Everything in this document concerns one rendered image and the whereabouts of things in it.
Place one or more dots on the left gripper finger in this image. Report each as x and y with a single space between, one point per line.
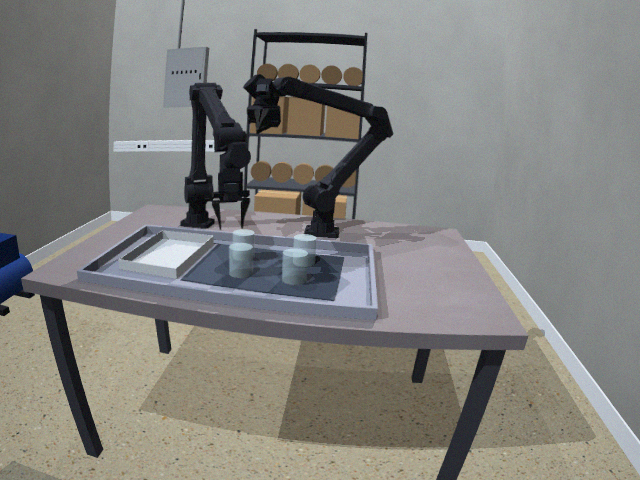
265 120
257 114

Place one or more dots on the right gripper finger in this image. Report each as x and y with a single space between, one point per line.
216 208
244 207

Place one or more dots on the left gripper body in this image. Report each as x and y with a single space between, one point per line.
274 114

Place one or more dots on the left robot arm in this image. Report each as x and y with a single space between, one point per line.
323 201

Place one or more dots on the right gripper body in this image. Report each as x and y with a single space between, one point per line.
230 197

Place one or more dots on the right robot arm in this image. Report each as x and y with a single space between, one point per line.
229 139

